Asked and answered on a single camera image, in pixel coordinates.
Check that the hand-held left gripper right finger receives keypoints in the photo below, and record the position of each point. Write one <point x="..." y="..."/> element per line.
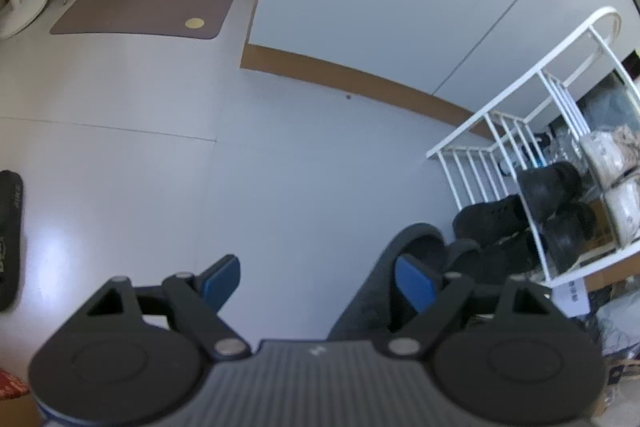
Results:
<point x="415" y="284"/>

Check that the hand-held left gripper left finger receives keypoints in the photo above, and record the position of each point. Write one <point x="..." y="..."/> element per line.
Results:
<point x="222" y="282"/>

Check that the black chunky clog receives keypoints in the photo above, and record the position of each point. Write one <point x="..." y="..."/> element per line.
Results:
<point x="550" y="187"/>
<point x="567" y="232"/>

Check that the plain white sneaker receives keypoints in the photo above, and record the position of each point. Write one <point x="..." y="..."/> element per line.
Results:
<point x="625" y="212"/>

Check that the white patterned sneaker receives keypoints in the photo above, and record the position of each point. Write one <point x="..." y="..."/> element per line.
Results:
<point x="607" y="152"/>

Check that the white metal shoe rack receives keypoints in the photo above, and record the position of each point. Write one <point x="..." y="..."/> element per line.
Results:
<point x="542" y="69"/>

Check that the white milk carton box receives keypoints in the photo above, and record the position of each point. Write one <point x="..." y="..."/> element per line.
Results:
<point x="572" y="297"/>

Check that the pack of water bottles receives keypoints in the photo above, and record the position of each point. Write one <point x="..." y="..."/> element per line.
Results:
<point x="562" y="147"/>

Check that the black slide sandal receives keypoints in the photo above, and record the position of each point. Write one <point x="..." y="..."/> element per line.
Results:
<point x="10" y="232"/>

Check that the grey cloth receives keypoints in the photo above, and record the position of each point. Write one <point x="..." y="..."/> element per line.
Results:
<point x="615" y="102"/>

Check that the brown door mat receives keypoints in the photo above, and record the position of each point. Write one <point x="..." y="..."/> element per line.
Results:
<point x="140" y="7"/>

